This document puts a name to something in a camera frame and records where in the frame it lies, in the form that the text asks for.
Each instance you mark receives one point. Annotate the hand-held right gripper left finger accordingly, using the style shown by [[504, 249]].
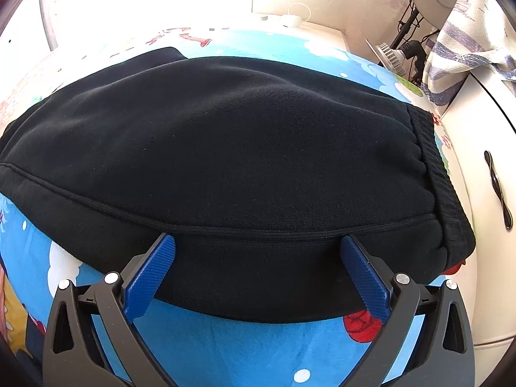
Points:
[[151, 274]]

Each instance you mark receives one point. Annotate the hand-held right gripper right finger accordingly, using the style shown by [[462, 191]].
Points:
[[365, 274]]

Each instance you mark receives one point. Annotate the black pants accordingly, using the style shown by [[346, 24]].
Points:
[[242, 149]]

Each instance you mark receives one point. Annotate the cartoon printed bed sheet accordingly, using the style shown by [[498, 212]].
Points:
[[242, 354]]

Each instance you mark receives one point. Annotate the white cabinet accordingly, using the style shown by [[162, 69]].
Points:
[[492, 290]]

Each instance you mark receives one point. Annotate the black clip spotlight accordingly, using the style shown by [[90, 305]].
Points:
[[387, 54]]

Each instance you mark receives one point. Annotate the striped ship print cloth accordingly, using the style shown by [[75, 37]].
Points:
[[455, 48]]

